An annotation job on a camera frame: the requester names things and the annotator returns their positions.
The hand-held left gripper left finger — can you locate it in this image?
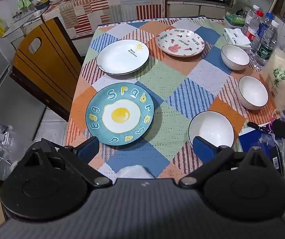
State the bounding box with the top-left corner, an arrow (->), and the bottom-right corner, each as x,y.
24,136 -> 113,187

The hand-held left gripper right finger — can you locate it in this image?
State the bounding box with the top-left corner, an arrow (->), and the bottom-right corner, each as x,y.
179,136 -> 267,188

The white ribbed bowl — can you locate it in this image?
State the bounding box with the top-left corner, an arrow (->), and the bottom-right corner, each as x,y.
238,75 -> 269,110
221,44 -> 250,71
188,110 -> 235,149

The teal plate with egg print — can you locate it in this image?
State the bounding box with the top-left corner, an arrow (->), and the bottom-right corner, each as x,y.
85,82 -> 155,147

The white plate with sun print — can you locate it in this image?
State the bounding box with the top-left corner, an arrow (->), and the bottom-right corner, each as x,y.
96,39 -> 150,76

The white plate with pink rabbit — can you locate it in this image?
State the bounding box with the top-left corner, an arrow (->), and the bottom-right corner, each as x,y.
156,27 -> 205,57

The black marker pen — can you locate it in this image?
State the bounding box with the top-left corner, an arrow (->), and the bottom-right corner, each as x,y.
247,121 -> 273,135

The blue box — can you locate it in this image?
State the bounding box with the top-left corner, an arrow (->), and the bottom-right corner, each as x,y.
238,127 -> 284,177

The bag of rice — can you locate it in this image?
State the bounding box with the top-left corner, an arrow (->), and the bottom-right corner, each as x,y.
260,46 -> 285,114

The white plastic bag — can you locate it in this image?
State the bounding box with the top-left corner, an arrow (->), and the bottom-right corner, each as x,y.
116,165 -> 156,179

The patchwork tablecloth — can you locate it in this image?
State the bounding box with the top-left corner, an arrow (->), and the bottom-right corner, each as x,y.
65,16 -> 282,180

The water bottle green label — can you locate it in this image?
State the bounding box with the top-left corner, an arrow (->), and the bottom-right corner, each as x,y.
253,20 -> 280,70

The crumpled clear plastic bag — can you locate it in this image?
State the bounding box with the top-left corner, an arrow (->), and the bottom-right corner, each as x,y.
0,113 -> 35,180

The wooden chair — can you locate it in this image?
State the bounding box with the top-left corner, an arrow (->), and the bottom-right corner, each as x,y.
9,16 -> 84,121

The grey refrigerator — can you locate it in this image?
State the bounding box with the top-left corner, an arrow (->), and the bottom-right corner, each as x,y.
0,42 -> 46,140

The water bottle blue cap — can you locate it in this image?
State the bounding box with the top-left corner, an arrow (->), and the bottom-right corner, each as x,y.
251,12 -> 275,55

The white tissue box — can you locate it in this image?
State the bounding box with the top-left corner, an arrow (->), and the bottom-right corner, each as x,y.
223,27 -> 252,51

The water bottle red cap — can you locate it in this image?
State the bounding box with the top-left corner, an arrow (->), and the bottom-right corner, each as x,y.
246,10 -> 264,42

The clear water bottle white cap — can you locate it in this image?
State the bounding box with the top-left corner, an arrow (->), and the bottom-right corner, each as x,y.
242,4 -> 260,36

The green plastic basket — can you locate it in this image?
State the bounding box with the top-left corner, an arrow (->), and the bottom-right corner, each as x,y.
224,10 -> 247,27

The patchwork counter cloth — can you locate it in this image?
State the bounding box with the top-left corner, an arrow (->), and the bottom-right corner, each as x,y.
42,0 -> 168,40

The white base cabinet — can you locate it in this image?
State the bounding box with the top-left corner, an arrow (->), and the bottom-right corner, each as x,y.
166,1 -> 227,20

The blue bowl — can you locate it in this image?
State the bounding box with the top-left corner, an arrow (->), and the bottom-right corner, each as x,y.
34,0 -> 51,11

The green cloth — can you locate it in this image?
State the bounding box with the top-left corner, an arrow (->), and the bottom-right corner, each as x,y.
18,0 -> 34,10

